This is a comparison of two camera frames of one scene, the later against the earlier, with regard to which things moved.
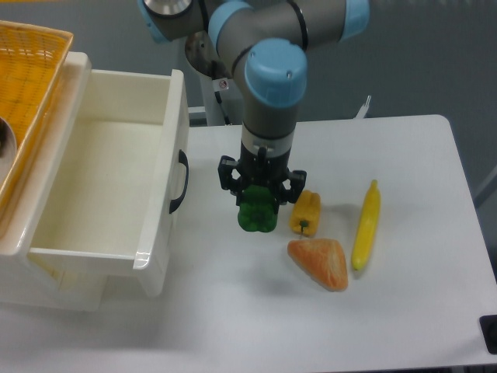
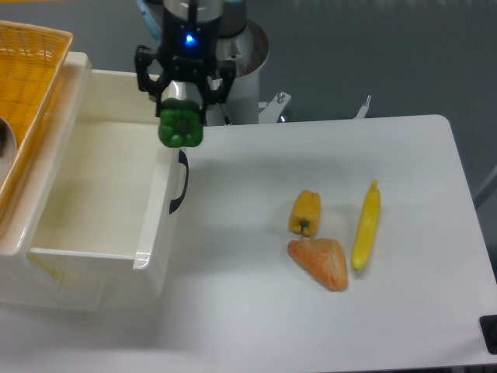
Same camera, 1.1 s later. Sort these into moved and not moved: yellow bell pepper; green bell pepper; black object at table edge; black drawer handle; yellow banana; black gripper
Moved: green bell pepper; black gripper
Not moved: black object at table edge; yellow bell pepper; yellow banana; black drawer handle
